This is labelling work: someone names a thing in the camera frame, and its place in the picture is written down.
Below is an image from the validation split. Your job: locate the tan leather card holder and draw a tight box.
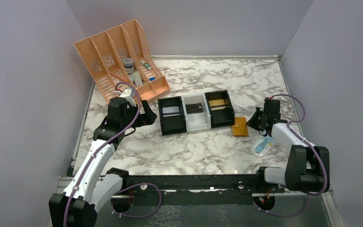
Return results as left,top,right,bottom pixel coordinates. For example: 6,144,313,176
231,117,249,137

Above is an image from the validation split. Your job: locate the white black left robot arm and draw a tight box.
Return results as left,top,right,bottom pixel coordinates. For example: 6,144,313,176
49,97,157,227

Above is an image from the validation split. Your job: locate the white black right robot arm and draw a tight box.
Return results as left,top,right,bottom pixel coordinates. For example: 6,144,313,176
246,96,330,196

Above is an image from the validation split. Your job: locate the silver credit card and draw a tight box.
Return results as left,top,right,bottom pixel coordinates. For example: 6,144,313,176
162,106,180,116

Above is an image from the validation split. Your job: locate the gold credit card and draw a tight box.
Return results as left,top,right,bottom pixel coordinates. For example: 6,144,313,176
208,99,226,109

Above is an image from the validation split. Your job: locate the black credit card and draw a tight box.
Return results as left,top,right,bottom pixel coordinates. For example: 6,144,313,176
185,103,203,114

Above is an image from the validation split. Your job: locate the clear blue packaged item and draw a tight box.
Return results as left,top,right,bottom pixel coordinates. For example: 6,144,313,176
251,135,277,157

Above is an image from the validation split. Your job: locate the black left tray bin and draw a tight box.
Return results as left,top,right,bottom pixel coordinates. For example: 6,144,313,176
158,96,187,136

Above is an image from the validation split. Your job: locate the black tray bin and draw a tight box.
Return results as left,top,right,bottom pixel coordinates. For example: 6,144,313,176
158,96,187,136
204,90,235,128

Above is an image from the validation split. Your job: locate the black right tray bin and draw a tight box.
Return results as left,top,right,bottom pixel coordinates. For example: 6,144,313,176
204,90,235,128

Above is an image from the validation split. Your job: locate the grey round jar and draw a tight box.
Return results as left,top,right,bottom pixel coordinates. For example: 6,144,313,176
122,58,135,74

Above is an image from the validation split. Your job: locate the peach plastic desk organizer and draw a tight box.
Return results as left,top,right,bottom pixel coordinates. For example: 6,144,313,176
74,19,170,103

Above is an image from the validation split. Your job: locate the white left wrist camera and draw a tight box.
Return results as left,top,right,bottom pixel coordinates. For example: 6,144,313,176
119,88,136,106

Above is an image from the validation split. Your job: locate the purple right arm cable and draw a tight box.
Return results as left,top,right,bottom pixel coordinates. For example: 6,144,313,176
252,94,330,218

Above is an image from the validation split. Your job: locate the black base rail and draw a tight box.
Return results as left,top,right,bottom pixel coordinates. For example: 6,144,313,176
110,174,285,210

